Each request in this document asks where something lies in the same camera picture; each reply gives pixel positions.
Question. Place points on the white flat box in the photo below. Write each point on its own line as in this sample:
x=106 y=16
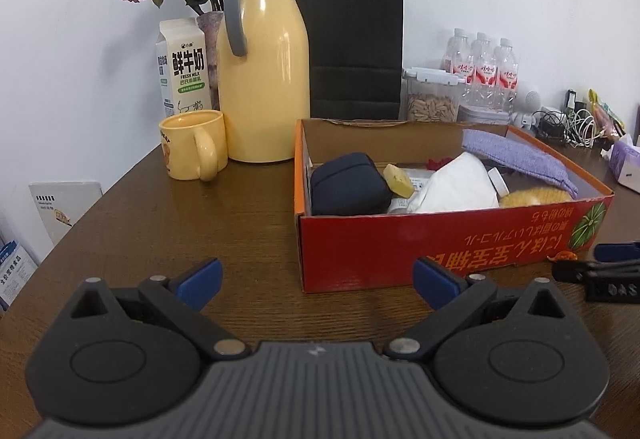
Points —
x=65 y=211

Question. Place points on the small white robot fan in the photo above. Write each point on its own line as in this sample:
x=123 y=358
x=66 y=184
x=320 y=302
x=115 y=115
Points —
x=527 y=106

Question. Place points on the small black charger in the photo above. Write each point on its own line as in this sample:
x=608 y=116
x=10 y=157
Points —
x=571 y=100

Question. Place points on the yellow thermos jug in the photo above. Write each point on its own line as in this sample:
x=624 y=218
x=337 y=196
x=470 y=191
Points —
x=265 y=84

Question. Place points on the purple tissue pack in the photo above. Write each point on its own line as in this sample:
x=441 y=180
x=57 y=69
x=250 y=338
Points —
x=627 y=166

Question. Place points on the red artificial rose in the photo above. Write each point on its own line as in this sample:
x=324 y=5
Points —
x=439 y=163

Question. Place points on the yellow mug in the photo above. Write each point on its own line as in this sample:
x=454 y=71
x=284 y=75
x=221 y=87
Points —
x=185 y=144

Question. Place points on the glass flower vase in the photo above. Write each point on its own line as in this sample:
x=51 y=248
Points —
x=210 y=49

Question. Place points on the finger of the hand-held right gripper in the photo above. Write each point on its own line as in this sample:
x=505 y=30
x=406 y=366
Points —
x=617 y=252
x=575 y=271

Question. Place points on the white plastic bag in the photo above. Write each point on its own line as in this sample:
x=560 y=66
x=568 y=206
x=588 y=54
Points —
x=460 y=186

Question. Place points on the white smooth bottle cap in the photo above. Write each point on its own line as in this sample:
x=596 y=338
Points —
x=499 y=181

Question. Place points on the colourful snack packet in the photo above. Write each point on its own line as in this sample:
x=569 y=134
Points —
x=605 y=114

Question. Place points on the white milk carton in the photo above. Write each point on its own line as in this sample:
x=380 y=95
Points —
x=182 y=69

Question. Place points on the purple knitted pouch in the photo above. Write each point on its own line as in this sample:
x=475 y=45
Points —
x=520 y=156

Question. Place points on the red cardboard box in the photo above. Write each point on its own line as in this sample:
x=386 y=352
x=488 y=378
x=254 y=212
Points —
x=400 y=254

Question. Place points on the yellow wedge-shaped toy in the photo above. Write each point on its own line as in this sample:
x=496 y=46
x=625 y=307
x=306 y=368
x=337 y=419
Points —
x=399 y=180

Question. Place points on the small printed tin box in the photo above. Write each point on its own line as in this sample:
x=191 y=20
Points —
x=485 y=115

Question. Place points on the clear seed container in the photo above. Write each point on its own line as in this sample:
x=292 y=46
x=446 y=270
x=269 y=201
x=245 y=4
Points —
x=432 y=104

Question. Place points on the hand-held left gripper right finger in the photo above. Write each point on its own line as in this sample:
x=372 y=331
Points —
x=437 y=284

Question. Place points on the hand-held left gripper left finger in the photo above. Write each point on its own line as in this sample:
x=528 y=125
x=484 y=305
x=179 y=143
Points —
x=200 y=281

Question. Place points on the black paper bag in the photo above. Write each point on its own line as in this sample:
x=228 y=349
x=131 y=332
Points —
x=350 y=29

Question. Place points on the clear water bottle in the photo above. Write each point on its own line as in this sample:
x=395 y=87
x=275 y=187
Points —
x=457 y=56
x=506 y=74
x=482 y=69

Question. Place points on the navy zip case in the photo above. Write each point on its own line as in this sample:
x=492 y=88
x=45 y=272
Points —
x=350 y=184

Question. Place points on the clear cotton swab box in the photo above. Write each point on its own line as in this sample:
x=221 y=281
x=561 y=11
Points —
x=400 y=205

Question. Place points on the yellow plush toy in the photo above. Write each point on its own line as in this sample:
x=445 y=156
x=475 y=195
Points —
x=532 y=197

